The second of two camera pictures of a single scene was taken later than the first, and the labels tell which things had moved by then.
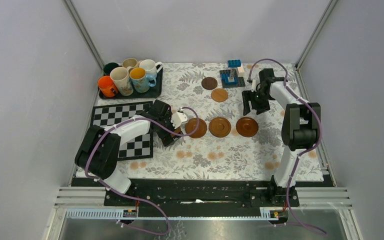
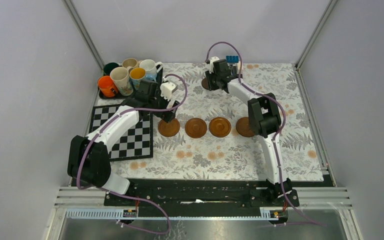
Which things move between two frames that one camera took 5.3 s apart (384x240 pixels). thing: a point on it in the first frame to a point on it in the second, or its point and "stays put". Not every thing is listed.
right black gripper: (247, 96) to (211, 86)
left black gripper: (166, 138) to (167, 116)
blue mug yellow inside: (141, 81) stays put
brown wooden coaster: (247, 127) stays put
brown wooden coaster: (220, 127) stays put
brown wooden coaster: (191, 125) stays put
